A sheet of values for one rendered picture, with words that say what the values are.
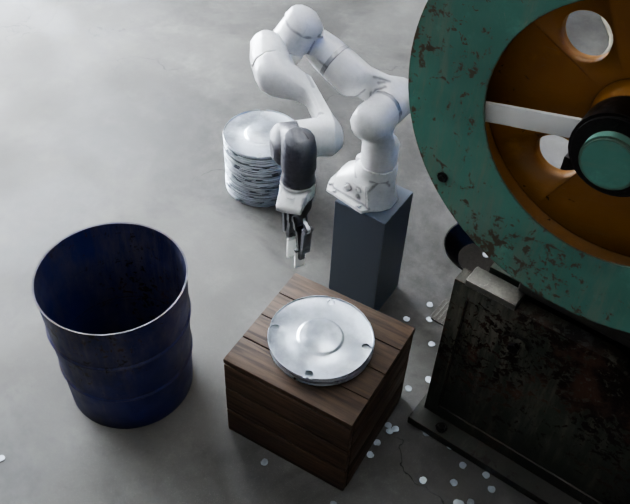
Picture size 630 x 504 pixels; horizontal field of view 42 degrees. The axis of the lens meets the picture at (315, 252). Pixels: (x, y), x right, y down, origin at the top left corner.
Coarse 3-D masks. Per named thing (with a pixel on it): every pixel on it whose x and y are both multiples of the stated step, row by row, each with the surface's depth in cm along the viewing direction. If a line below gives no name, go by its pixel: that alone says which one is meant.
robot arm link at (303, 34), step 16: (288, 16) 218; (304, 16) 217; (288, 32) 219; (304, 32) 218; (320, 32) 221; (288, 48) 221; (304, 48) 223; (320, 48) 226; (336, 48) 226; (320, 64) 228
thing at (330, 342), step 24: (288, 312) 228; (312, 312) 229; (336, 312) 229; (360, 312) 229; (288, 336) 222; (312, 336) 222; (336, 336) 222; (360, 336) 223; (288, 360) 217; (312, 360) 217; (336, 360) 217; (360, 360) 218
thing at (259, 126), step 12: (240, 120) 312; (252, 120) 312; (264, 120) 312; (276, 120) 313; (288, 120) 313; (240, 132) 307; (252, 132) 306; (264, 132) 306; (228, 144) 301; (240, 144) 302; (252, 144) 302; (264, 144) 302; (252, 156) 296; (264, 156) 297
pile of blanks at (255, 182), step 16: (224, 144) 305; (240, 160) 300; (256, 160) 297; (272, 160) 298; (240, 176) 306; (256, 176) 303; (272, 176) 304; (240, 192) 312; (256, 192) 309; (272, 192) 310
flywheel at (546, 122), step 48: (624, 0) 127; (528, 48) 142; (624, 48) 131; (528, 96) 147; (576, 96) 141; (624, 96) 130; (528, 144) 153; (576, 144) 134; (624, 144) 126; (528, 192) 160; (576, 192) 153; (624, 192) 133; (576, 240) 158; (624, 240) 153
